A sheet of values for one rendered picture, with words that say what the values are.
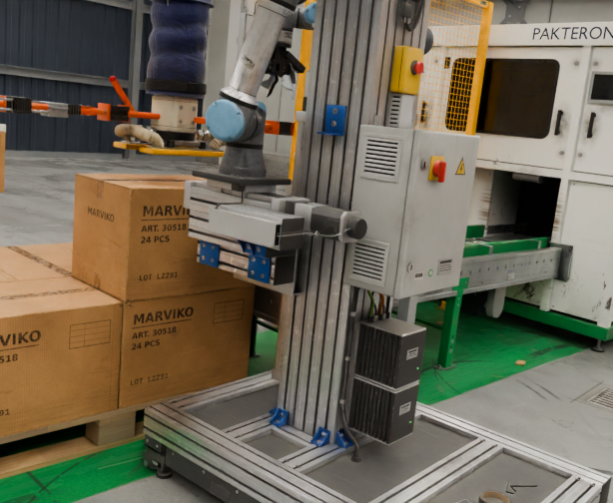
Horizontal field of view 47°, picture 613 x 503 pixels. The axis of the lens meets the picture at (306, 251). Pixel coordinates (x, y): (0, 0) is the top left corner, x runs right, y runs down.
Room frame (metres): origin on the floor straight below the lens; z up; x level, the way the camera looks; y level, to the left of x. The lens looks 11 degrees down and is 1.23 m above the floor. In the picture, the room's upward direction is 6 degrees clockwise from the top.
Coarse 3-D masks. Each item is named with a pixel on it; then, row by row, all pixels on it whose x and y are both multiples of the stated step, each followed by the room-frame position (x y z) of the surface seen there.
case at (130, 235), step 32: (96, 192) 2.51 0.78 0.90; (128, 192) 2.36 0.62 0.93; (160, 192) 2.43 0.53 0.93; (96, 224) 2.51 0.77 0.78; (128, 224) 2.35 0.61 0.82; (160, 224) 2.44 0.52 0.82; (96, 256) 2.50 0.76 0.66; (128, 256) 2.35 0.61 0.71; (160, 256) 2.45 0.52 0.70; (192, 256) 2.55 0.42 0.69; (128, 288) 2.36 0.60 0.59; (160, 288) 2.45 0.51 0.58; (192, 288) 2.55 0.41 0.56; (224, 288) 2.66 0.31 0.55
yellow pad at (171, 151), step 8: (168, 144) 2.56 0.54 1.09; (200, 144) 2.66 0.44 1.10; (144, 152) 2.52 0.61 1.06; (152, 152) 2.48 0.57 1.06; (160, 152) 2.49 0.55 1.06; (168, 152) 2.51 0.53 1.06; (176, 152) 2.54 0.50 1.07; (184, 152) 2.56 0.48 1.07; (192, 152) 2.58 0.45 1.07; (200, 152) 2.61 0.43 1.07; (208, 152) 2.63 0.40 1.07; (216, 152) 2.66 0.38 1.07; (224, 152) 2.69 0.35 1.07
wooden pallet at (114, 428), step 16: (160, 400) 2.48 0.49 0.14; (96, 416) 2.29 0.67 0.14; (112, 416) 2.34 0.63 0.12; (128, 416) 2.38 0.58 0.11; (32, 432) 2.13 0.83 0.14; (96, 432) 2.32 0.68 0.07; (112, 432) 2.34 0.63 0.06; (128, 432) 2.39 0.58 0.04; (48, 448) 2.25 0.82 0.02; (64, 448) 2.26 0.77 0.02; (80, 448) 2.27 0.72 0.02; (96, 448) 2.30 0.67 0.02; (0, 464) 2.11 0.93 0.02; (16, 464) 2.12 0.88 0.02; (32, 464) 2.14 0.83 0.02; (48, 464) 2.17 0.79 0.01
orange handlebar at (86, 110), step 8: (0, 104) 2.22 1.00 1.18; (32, 104) 2.29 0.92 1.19; (40, 104) 2.31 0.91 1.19; (88, 112) 2.42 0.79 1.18; (96, 112) 2.44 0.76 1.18; (104, 112) 2.46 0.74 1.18; (136, 112) 2.55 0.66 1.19; (144, 112) 2.62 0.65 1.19; (200, 120) 2.63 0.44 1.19; (272, 128) 2.68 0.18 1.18
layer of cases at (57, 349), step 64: (0, 256) 2.83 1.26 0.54; (64, 256) 2.95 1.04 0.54; (0, 320) 2.06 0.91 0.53; (64, 320) 2.20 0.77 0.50; (128, 320) 2.37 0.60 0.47; (192, 320) 2.56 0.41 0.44; (0, 384) 2.06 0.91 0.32; (64, 384) 2.21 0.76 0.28; (128, 384) 2.38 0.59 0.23; (192, 384) 2.58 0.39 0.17
